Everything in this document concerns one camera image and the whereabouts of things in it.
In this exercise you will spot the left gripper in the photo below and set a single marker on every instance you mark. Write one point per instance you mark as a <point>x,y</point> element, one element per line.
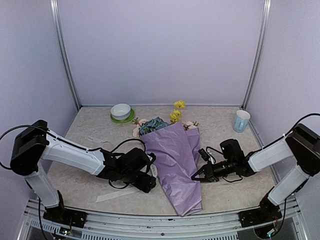
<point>146,185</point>

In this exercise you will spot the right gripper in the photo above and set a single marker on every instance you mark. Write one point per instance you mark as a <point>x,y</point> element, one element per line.
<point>209,174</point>

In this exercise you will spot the clear printed cellophane wrap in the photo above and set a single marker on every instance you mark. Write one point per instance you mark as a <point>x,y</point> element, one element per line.
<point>125,192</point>

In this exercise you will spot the purple wrapping paper sheet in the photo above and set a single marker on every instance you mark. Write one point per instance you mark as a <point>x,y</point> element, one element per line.
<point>176,150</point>

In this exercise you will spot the pink fake rose bunch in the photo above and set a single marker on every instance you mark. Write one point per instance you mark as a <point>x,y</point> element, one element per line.
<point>138,124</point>

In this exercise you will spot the blue fake flower bunch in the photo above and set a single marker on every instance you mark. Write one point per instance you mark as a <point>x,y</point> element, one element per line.
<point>152,125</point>

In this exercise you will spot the yellow fake flower stem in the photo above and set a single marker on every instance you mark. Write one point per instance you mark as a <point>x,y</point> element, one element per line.
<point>176,114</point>

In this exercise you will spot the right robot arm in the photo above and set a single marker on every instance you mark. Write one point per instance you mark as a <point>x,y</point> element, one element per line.
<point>299,143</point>

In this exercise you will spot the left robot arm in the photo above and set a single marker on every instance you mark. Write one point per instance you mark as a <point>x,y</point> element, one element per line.
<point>36,142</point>

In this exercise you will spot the light blue mug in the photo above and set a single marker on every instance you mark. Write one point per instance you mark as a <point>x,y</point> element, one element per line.
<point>241,120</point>

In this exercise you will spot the green plate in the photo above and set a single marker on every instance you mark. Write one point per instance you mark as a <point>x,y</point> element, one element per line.
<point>128,119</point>

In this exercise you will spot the white ceramic bowl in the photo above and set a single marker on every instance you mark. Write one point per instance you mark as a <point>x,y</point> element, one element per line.
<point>120,111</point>

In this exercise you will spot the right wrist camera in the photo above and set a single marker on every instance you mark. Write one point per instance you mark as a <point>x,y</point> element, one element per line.
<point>206,156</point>

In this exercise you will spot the front aluminium rail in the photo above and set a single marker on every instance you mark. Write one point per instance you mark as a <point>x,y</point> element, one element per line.
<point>111,226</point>

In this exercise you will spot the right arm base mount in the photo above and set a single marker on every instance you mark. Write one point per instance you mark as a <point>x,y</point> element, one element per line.
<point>255,216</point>

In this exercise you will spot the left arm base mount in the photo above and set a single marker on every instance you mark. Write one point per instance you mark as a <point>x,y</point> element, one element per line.
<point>69,217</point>

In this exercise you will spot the right aluminium frame post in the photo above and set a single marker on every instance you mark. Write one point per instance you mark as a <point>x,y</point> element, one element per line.
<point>258,53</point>

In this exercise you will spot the aluminium frame post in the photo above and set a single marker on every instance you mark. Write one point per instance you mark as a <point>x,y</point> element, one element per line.
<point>54,6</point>
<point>258,53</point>

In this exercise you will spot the left aluminium frame post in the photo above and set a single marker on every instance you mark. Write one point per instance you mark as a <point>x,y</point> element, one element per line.
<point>54,6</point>

